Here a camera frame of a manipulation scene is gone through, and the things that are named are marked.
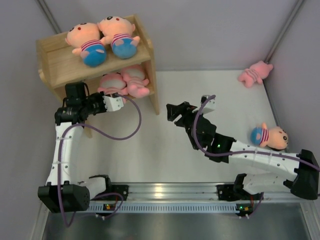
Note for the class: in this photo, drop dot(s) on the wooden two-tier shelf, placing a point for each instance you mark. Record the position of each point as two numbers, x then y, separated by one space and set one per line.
57 66

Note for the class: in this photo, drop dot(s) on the boy plush doll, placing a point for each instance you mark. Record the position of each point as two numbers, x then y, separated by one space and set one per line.
274 138
118 33
85 39

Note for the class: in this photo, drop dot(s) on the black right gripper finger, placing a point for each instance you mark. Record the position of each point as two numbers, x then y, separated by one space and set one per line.
181 107
173 114

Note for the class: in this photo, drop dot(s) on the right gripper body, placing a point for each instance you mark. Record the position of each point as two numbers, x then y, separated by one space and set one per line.
188 117

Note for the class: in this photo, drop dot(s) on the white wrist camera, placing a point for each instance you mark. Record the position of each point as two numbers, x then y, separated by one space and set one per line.
113 102
208 104

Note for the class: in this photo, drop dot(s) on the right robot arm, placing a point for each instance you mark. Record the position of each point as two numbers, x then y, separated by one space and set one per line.
297 173

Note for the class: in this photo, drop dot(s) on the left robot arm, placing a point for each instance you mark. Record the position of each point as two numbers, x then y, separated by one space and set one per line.
62 192

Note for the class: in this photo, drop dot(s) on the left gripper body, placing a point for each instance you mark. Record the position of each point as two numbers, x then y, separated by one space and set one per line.
96 103

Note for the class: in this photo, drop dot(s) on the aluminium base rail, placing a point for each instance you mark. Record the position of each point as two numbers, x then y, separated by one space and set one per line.
181 198

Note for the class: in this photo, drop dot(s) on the pink frog plush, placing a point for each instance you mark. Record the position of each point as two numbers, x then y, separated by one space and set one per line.
112 83
256 73
136 81

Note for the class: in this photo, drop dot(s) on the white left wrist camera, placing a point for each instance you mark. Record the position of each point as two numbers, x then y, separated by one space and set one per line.
113 102

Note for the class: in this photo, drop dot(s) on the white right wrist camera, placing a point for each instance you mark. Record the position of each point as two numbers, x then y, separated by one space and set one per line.
208 104

